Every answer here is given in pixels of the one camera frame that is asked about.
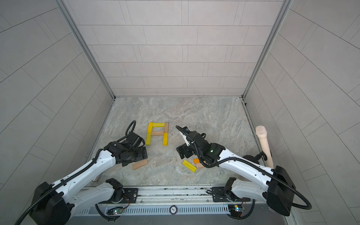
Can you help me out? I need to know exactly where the natural wood block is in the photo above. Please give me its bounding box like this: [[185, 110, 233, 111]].
[[132, 159, 148, 170], [151, 131, 165, 136], [164, 122, 169, 134], [195, 163, 204, 169]]

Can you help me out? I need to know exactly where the yellow block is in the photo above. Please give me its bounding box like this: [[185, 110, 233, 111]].
[[152, 123, 165, 128], [163, 133, 168, 146], [145, 133, 152, 145], [182, 160, 197, 173], [147, 122, 153, 134]]

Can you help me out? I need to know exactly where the yellow block bottom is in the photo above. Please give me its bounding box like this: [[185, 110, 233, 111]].
[[163, 133, 168, 146]]

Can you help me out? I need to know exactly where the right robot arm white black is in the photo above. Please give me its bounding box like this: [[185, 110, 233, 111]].
[[176, 126, 312, 216]]

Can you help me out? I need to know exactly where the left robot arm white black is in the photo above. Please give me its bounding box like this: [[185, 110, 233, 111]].
[[15, 132, 147, 225]]

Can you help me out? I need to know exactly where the orange block middle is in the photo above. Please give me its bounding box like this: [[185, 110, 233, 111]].
[[193, 158, 200, 164]]

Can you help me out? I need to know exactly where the left circuit board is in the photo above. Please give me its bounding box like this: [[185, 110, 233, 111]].
[[107, 207, 124, 216]]

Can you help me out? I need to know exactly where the circuit board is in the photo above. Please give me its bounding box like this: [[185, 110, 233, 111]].
[[107, 207, 124, 216], [228, 205, 245, 217]]

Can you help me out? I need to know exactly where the right circuit board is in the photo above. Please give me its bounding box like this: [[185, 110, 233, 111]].
[[228, 205, 245, 217]]

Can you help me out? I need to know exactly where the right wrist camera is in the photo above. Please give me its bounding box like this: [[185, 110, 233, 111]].
[[175, 125, 194, 147]]

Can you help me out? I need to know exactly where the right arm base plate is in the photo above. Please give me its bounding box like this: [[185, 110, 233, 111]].
[[206, 187, 251, 203]]

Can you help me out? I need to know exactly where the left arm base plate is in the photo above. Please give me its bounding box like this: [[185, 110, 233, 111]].
[[106, 188, 138, 204]]

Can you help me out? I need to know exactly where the aluminium rail frame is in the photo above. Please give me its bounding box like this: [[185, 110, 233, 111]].
[[73, 185, 266, 220]]

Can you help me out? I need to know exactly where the beige cylinder post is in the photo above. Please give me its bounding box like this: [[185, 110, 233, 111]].
[[256, 126, 274, 169]]

